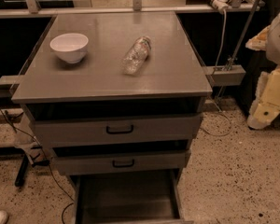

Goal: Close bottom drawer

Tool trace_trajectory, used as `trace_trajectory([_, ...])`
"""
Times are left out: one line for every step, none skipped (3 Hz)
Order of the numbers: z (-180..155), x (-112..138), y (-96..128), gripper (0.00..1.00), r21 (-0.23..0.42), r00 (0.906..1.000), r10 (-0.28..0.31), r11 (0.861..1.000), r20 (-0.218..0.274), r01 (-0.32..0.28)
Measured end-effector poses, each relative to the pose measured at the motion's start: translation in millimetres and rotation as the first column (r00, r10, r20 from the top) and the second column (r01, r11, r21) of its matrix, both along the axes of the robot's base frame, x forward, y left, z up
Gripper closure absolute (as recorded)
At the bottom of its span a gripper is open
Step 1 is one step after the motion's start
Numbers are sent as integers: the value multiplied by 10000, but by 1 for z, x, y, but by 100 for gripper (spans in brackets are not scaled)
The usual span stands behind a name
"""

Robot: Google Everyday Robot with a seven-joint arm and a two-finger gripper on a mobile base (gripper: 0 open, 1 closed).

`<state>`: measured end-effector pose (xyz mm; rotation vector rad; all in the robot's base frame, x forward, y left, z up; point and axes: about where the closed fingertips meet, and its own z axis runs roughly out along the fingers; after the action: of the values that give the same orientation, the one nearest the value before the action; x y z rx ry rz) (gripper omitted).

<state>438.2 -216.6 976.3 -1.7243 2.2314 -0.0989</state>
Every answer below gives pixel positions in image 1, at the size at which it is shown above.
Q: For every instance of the grey top drawer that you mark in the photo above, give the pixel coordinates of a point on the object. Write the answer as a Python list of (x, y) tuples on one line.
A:
[(103, 131)]

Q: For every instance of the grey drawer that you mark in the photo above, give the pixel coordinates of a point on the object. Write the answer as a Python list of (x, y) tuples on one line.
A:
[(146, 197), (119, 163), (103, 131)]

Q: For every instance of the clear plastic bottle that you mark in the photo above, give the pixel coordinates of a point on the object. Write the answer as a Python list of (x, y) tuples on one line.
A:
[(136, 56)]

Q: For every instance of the grey rear shelf rail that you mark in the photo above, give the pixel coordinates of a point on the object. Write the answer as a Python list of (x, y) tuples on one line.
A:
[(48, 12)]

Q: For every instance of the black clamp stand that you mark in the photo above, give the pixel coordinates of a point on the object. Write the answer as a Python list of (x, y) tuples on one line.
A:
[(34, 156)]

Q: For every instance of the grey middle drawer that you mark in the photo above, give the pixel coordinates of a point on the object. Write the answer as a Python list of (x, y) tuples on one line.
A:
[(119, 163)]

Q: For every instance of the grey drawer cabinet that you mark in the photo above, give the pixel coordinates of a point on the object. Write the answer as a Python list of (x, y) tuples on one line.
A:
[(170, 81)]

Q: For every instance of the grey bottom drawer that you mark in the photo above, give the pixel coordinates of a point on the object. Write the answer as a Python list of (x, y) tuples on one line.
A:
[(146, 197)]

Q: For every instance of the metal diagonal rod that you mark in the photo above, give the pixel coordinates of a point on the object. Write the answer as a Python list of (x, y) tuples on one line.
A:
[(230, 61)]

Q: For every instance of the white ceramic bowl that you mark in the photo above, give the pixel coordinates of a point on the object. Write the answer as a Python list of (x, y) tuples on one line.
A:
[(70, 48)]

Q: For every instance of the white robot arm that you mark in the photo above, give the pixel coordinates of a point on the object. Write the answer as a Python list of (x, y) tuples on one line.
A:
[(266, 106)]

